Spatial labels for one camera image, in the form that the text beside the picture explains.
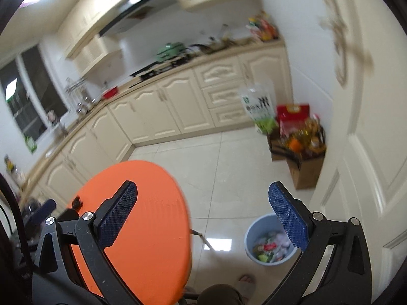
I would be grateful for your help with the cream lower cabinets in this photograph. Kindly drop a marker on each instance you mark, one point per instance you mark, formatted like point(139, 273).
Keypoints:
point(199, 98)

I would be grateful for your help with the range hood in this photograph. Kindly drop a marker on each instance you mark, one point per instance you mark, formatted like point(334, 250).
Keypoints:
point(133, 12)

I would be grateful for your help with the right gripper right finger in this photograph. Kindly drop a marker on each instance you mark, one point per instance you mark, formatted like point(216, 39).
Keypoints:
point(334, 263)

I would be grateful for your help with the brown cardboard box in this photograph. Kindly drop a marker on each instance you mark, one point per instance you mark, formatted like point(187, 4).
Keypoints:
point(304, 166)

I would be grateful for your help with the kitchen window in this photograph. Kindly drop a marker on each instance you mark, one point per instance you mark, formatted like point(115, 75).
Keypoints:
point(30, 93)

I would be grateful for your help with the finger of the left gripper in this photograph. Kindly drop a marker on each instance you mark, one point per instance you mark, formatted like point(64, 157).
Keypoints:
point(35, 212)

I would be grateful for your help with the utensil rack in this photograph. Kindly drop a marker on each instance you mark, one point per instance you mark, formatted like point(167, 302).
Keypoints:
point(79, 94)

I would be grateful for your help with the light blue trash bin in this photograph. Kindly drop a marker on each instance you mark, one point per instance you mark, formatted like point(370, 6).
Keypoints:
point(259, 228)

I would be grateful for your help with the white green rice bag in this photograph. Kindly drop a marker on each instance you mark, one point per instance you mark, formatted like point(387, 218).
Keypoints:
point(258, 105)

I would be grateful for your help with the red gift bag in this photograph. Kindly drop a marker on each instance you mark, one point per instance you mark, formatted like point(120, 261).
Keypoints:
point(291, 118)

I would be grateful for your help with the green cooking pot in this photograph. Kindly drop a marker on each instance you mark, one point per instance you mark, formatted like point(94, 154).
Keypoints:
point(171, 50)

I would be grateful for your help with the brass door handle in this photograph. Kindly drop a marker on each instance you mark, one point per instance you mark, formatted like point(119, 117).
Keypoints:
point(336, 24)

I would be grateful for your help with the black gas stove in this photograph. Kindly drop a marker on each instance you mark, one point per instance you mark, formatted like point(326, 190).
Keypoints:
point(156, 68)

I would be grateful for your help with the cooking oil bottles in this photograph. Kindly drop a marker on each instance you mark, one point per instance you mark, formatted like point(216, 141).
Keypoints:
point(305, 138)

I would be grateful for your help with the white door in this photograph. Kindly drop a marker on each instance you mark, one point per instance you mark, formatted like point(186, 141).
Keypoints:
point(364, 172)

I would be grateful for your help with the red bowl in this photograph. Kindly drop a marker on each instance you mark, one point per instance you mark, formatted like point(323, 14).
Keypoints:
point(109, 93)

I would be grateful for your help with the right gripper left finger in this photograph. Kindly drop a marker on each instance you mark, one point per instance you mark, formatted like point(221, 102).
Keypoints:
point(57, 278)

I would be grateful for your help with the green dish soap bottle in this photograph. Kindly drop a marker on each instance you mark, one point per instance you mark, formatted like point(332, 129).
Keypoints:
point(31, 144)

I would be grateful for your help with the condiment packages on counter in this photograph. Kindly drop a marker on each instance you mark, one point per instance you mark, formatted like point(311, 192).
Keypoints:
point(261, 27)

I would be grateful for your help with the trash inside bin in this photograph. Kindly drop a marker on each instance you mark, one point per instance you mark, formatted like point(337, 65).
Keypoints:
point(272, 247)

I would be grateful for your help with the black wok pan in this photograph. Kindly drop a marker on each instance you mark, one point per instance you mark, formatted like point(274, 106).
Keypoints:
point(214, 45)

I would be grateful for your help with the grey slipper foot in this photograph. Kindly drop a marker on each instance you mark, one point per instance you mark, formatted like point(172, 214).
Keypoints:
point(246, 286)

